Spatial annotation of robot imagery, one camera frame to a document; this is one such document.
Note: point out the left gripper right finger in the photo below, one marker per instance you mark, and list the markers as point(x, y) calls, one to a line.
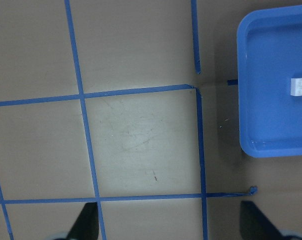
point(254, 225)

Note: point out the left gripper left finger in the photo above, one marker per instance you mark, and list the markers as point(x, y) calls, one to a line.
point(86, 226)

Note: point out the blue plastic tray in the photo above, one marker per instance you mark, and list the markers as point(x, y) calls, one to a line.
point(269, 57)

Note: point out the brown paper table cover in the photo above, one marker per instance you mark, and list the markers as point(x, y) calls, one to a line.
point(55, 156)

